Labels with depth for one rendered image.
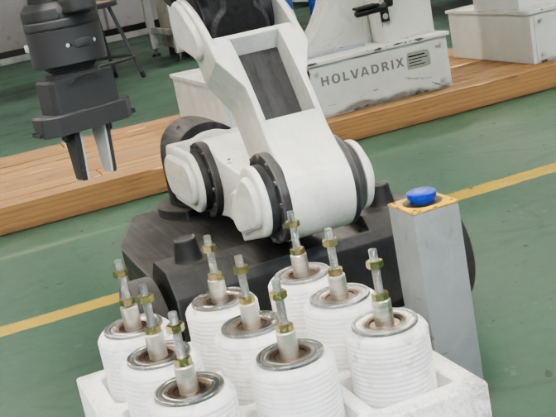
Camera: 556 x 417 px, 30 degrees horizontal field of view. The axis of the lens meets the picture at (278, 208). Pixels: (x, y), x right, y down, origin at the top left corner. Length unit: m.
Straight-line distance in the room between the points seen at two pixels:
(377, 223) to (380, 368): 0.62
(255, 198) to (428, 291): 0.31
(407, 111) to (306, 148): 1.87
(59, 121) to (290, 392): 0.41
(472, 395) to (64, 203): 2.07
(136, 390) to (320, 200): 0.48
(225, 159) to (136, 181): 1.31
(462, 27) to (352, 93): 0.84
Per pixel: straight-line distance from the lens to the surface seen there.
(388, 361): 1.15
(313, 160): 1.55
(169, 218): 2.13
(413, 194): 1.39
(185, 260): 1.67
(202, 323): 1.33
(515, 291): 1.91
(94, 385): 1.38
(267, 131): 1.56
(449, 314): 1.42
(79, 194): 3.09
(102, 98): 1.25
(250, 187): 1.54
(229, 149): 1.86
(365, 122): 3.35
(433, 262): 1.39
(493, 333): 1.75
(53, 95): 1.22
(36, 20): 1.22
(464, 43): 4.12
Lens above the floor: 0.70
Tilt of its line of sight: 15 degrees down
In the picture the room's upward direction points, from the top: 11 degrees counter-clockwise
